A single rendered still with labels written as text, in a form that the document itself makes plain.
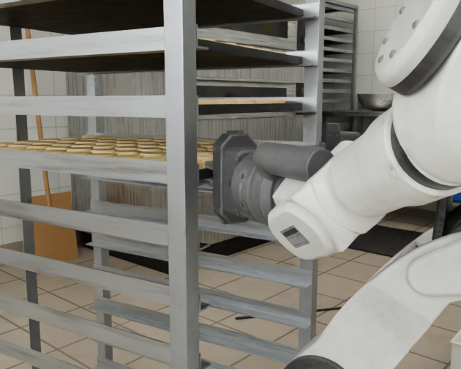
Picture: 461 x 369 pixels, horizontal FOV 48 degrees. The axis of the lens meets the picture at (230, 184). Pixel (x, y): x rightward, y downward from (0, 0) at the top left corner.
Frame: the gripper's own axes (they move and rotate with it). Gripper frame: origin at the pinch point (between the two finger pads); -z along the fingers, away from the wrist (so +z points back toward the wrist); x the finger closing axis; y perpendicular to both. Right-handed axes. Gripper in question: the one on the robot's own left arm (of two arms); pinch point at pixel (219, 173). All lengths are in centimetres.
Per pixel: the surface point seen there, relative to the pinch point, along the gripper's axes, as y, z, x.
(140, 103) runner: 9.3, -6.3, 9.8
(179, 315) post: 7.6, 2.6, -18.6
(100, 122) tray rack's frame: -3, -73, 4
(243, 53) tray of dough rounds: -9.1, -9.1, 17.7
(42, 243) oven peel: -14, -249, -73
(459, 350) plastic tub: -114, -42, -73
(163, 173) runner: 7.3, -2.9, 0.3
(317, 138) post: -32.8, -19.4, 2.8
